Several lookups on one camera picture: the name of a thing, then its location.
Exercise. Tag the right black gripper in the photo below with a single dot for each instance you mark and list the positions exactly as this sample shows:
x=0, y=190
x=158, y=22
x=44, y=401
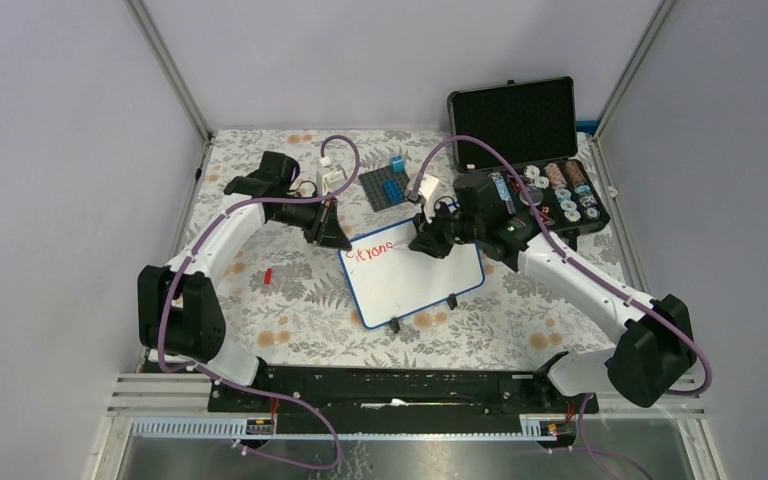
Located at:
x=427, y=239

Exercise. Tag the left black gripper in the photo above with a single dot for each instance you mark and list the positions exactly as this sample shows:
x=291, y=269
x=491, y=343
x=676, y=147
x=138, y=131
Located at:
x=330, y=232

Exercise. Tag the blue framed whiteboard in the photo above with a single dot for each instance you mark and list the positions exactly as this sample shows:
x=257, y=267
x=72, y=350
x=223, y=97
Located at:
x=387, y=284

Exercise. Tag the black poker chip case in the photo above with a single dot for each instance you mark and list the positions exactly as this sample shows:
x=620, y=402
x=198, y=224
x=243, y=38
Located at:
x=533, y=126

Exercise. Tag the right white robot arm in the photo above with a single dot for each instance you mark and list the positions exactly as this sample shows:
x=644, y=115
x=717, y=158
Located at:
x=651, y=337

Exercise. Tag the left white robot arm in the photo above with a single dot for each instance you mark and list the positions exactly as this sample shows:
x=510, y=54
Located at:
x=179, y=311

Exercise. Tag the floral table mat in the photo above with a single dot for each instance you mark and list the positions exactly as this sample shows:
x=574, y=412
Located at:
x=307, y=315

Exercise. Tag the grey lego baseplate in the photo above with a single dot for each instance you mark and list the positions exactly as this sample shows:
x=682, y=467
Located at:
x=384, y=187

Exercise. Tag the blue lego brick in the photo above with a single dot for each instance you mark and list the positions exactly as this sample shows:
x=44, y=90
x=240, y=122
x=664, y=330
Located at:
x=397, y=164

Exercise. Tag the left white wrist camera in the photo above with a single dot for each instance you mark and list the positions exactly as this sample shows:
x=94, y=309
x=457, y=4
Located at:
x=329, y=176

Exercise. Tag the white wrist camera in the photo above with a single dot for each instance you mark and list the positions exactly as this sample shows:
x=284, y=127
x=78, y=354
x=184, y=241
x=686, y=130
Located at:
x=425, y=191
x=329, y=176

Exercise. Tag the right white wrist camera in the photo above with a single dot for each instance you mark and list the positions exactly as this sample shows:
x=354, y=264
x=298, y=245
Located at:
x=425, y=191

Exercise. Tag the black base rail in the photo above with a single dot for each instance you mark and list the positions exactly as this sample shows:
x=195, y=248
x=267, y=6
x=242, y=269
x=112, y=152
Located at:
x=372, y=401

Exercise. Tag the blue corner bracket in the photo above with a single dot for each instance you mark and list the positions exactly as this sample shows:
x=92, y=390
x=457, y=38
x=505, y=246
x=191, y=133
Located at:
x=589, y=127

